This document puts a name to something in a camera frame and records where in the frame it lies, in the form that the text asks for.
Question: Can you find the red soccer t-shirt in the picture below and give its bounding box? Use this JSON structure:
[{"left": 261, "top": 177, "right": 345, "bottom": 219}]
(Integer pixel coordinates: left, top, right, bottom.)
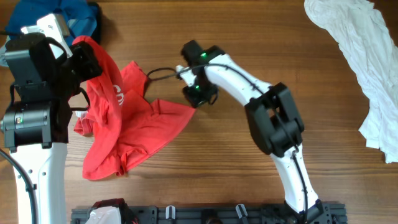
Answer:
[{"left": 74, "top": 35, "right": 195, "bottom": 180}]

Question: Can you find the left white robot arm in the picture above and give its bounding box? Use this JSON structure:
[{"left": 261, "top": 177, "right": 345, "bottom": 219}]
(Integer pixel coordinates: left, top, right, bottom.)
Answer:
[{"left": 1, "top": 33, "right": 102, "bottom": 223}]

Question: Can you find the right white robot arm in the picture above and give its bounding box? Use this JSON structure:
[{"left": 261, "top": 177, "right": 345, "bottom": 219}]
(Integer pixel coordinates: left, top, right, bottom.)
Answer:
[{"left": 177, "top": 40, "right": 323, "bottom": 223}]

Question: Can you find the blue polo shirt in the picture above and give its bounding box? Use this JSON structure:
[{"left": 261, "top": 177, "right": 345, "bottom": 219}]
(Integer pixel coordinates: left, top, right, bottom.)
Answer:
[{"left": 6, "top": 0, "right": 96, "bottom": 45}]

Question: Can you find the grey folded garment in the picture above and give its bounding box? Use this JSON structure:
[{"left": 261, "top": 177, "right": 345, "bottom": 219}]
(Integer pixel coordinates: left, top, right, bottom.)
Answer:
[{"left": 0, "top": 45, "right": 8, "bottom": 67}]

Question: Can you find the white crumpled cloth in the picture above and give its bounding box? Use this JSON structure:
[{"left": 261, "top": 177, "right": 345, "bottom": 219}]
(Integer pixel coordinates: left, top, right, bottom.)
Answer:
[{"left": 304, "top": 0, "right": 397, "bottom": 164}]

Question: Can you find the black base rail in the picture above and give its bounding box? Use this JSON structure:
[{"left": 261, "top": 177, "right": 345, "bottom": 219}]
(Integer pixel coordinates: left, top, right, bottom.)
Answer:
[{"left": 70, "top": 203, "right": 348, "bottom": 224}]

